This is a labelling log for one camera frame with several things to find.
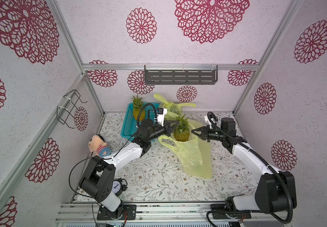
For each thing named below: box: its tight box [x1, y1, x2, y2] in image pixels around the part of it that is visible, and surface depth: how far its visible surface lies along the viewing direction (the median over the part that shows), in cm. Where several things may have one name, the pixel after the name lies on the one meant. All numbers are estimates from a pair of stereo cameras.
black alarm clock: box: [111, 177, 129, 197], surface depth 81 cm
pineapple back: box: [130, 94, 146, 122], surface depth 105 cm
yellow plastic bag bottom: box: [157, 119, 213, 179], surface depth 74 cm
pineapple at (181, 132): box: [173, 114, 190, 142], surface depth 79 cm
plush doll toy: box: [88, 134, 112, 158], surface depth 94 cm
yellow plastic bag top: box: [153, 93, 197, 121], surface depth 96 cm
